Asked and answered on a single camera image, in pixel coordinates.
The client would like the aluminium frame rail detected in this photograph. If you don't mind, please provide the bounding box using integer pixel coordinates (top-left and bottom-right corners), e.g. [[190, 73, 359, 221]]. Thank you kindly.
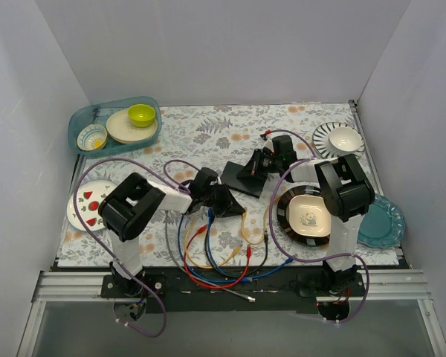
[[18, 269, 446, 356]]

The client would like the square panda dish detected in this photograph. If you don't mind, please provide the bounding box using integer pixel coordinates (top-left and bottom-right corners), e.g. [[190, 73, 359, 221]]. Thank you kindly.
[[285, 195, 332, 237]]

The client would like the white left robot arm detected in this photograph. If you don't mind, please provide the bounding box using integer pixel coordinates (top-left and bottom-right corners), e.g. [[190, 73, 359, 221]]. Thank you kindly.
[[98, 167, 245, 298]]

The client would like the white bowl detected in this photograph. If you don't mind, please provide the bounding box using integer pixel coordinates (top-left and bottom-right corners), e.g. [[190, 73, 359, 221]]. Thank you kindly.
[[329, 126, 363, 157]]

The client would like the black network switch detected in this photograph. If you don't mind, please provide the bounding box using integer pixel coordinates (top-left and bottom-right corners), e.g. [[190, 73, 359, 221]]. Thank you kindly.
[[221, 161, 268, 199]]

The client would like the blue ethernet cable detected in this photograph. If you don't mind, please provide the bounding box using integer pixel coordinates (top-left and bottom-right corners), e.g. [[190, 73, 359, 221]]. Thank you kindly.
[[205, 208, 294, 280], [176, 213, 253, 283]]

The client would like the teal plastic tray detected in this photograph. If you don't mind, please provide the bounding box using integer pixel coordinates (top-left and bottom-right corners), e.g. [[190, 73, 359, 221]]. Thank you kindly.
[[68, 96, 162, 158]]

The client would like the black striped round plate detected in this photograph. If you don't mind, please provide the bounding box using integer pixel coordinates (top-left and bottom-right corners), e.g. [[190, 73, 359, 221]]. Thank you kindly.
[[277, 185, 330, 247]]

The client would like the small patterned bowl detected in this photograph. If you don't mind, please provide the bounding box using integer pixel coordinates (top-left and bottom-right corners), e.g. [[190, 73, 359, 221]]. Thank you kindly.
[[77, 124, 108, 152]]

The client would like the lime green bowl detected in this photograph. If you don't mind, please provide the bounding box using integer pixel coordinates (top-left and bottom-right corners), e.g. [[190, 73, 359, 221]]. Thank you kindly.
[[127, 104, 156, 128]]

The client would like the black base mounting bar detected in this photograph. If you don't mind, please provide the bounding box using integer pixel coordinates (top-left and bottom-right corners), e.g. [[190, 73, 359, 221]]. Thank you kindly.
[[100, 266, 372, 317]]

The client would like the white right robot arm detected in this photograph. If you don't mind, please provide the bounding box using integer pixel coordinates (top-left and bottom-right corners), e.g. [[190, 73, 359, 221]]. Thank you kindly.
[[234, 131, 375, 296]]

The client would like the grey ethernet cable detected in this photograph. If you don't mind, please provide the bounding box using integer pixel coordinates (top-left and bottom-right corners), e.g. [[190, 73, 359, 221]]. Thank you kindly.
[[164, 213, 256, 303]]

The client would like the yellow ethernet cable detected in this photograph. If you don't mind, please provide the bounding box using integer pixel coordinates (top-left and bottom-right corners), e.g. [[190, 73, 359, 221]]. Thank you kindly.
[[240, 211, 268, 245], [181, 213, 243, 269]]

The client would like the black ethernet cable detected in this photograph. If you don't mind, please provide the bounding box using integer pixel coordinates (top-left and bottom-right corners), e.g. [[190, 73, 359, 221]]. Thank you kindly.
[[203, 222, 271, 278]]

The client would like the strawberry pattern plate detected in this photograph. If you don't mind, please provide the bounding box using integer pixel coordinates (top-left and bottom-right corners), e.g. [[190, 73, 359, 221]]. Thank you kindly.
[[76, 180, 117, 231]]

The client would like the red ethernet cable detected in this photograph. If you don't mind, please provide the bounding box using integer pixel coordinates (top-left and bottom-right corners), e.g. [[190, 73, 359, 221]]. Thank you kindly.
[[184, 225, 253, 289]]

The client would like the floral table mat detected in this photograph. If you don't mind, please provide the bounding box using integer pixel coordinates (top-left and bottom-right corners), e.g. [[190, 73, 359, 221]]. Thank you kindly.
[[57, 103, 401, 268]]

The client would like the cream plate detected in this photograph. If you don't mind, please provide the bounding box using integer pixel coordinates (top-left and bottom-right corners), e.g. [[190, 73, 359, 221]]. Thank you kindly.
[[106, 110, 158, 144]]

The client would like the teal scalloped plate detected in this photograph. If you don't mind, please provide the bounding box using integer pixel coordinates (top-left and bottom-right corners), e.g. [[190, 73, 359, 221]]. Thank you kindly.
[[358, 194, 406, 248]]

